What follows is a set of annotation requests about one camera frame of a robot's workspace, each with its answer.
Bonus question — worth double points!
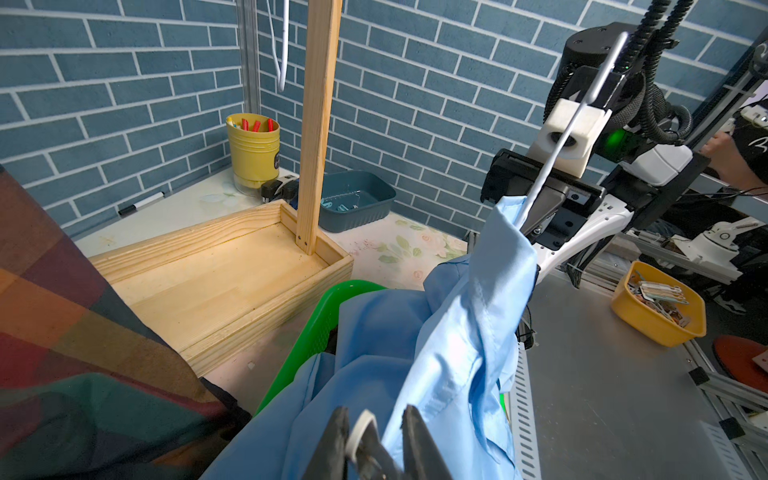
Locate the light blue shirt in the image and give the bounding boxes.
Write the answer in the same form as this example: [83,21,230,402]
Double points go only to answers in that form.
[205,197,537,479]

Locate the black marker pen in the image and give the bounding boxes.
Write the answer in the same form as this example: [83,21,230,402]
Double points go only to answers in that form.
[118,191,165,218]

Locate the teal storage box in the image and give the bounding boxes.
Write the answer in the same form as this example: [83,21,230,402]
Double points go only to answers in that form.
[318,170,396,233]

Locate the wooden clothes rack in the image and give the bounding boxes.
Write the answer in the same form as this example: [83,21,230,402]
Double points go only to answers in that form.
[92,1,353,376]

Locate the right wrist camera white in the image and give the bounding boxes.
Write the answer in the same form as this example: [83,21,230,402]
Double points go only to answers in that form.
[526,99,612,178]

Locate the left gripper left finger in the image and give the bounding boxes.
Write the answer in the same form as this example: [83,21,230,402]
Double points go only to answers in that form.
[301,407,350,480]

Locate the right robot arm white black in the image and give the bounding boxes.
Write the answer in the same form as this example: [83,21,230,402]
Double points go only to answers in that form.
[480,1,721,286]

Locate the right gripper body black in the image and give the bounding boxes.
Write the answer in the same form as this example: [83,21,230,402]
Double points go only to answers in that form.
[479,148,607,252]

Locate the yellow parts bin outside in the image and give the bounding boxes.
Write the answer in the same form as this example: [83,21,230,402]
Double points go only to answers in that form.
[610,261,707,347]

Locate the dark multicolour plaid shirt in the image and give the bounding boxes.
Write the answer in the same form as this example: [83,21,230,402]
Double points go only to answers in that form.
[1,173,250,479]

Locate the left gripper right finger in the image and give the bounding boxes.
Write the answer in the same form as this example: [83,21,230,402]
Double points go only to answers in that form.
[401,405,452,480]

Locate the white wire hanger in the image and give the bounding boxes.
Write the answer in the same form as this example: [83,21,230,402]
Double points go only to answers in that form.
[514,32,629,230]
[266,0,290,93]

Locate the green plastic basket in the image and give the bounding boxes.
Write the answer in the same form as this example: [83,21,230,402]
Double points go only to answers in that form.
[254,279,510,421]

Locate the yellow pen cup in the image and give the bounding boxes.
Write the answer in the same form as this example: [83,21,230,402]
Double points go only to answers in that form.
[225,113,281,196]

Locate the clear clothespin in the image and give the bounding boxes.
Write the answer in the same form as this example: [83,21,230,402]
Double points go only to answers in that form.
[344,410,400,480]

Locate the blue black stapler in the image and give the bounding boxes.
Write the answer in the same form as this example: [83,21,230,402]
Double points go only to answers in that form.
[260,176,299,204]

